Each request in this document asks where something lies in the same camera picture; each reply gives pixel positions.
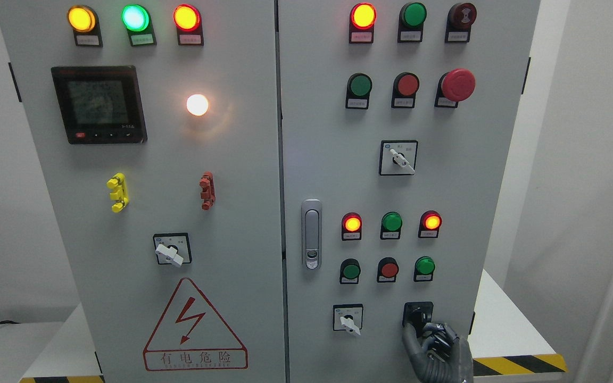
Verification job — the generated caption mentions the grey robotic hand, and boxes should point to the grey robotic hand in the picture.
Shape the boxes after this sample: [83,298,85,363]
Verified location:
[402,321,474,382]

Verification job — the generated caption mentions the black rotary knob switch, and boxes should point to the black rotary knob switch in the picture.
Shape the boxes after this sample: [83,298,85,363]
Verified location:
[402,302,434,338]

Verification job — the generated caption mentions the green push button lower right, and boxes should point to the green push button lower right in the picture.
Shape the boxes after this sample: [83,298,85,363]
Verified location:
[413,256,436,282]

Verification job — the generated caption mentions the green push button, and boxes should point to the green push button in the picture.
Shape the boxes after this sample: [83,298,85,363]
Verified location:
[413,256,436,282]
[339,259,361,284]
[345,72,372,110]

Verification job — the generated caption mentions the red push button lower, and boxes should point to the red push button lower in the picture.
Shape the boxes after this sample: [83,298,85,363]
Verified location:
[377,257,399,283]

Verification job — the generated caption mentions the red push button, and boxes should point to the red push button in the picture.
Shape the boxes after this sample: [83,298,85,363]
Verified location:
[390,72,419,109]
[377,257,399,283]

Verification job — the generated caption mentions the green push button lower left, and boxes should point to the green push button lower left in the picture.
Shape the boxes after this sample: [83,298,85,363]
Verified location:
[339,259,361,284]

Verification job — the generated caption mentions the red indicator light middle right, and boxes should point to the red indicator light middle right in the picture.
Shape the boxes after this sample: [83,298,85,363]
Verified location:
[418,210,442,238]

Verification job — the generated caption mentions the green indicator light middle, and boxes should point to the green indicator light middle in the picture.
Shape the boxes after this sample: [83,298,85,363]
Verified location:
[380,212,402,240]

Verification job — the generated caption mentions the red indicator light middle left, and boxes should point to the red indicator light middle left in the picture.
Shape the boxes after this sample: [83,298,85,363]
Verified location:
[341,212,362,242]

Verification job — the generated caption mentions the grey right cabinet door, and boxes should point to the grey right cabinet door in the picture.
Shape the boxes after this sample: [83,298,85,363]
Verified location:
[279,1,540,382]

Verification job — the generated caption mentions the grey cabinet door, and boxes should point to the grey cabinet door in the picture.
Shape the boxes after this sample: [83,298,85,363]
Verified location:
[0,1,285,382]
[279,1,540,382]

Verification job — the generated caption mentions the red electric hazard sticker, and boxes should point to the red electric hazard sticker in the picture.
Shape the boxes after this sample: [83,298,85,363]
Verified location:
[143,277,248,372]

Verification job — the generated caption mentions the red emergency stop button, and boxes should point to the red emergency stop button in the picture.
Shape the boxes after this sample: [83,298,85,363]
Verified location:
[434,68,476,109]

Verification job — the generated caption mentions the red push button upper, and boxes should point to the red push button upper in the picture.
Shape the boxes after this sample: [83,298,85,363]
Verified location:
[390,72,419,109]

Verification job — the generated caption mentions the red terminal connector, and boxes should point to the red terminal connector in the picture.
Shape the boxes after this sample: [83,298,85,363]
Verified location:
[199,171,216,211]

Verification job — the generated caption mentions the green push button upper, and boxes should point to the green push button upper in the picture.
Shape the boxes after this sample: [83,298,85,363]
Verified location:
[345,72,372,110]

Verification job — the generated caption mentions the dark red buzzer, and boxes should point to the dark red buzzer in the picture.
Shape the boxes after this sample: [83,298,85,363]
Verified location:
[445,2,477,43]

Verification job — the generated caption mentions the green indicator top right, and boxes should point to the green indicator top right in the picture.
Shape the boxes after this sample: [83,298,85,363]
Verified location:
[397,2,427,43]

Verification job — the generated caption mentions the white lit lamp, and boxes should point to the white lit lamp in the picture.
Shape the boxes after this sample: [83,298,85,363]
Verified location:
[186,94,210,116]

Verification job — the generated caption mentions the red lit indicator top right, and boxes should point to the red lit indicator top right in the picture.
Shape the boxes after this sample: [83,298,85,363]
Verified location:
[349,3,377,44]

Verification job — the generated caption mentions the yellow terminal connector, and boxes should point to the yellow terminal connector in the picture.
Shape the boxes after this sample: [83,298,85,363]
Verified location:
[106,172,129,213]

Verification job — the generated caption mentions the grey left cabinet door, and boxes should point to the grey left cabinet door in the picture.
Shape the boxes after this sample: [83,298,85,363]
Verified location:
[0,1,285,382]

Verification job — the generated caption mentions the red lit indicator light left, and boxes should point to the red lit indicator light left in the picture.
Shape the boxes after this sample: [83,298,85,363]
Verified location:
[173,3,204,46]

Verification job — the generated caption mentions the black digital power meter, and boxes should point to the black digital power meter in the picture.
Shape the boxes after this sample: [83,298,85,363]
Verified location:
[51,65,147,145]

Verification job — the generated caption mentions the green lit indicator light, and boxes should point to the green lit indicator light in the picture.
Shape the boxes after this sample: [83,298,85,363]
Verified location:
[121,3,156,47]

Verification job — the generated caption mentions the yellow indicator light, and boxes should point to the yellow indicator light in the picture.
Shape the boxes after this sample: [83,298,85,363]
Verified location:
[67,4,103,47]

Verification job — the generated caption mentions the white selector switch lower right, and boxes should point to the white selector switch lower right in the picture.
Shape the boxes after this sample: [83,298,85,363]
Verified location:
[333,303,364,336]

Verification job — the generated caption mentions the white selector switch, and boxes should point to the white selector switch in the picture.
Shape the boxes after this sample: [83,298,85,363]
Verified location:
[333,303,364,336]
[378,140,418,176]

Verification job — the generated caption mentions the silver door handle lock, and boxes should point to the silver door handle lock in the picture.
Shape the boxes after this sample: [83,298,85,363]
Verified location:
[301,199,322,270]

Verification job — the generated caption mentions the white selector switch upper right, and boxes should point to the white selector switch upper right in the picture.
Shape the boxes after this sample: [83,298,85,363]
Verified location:
[378,140,418,176]

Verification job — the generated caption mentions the white selector switch left door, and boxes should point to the white selector switch left door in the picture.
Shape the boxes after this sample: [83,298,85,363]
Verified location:
[153,232,192,268]

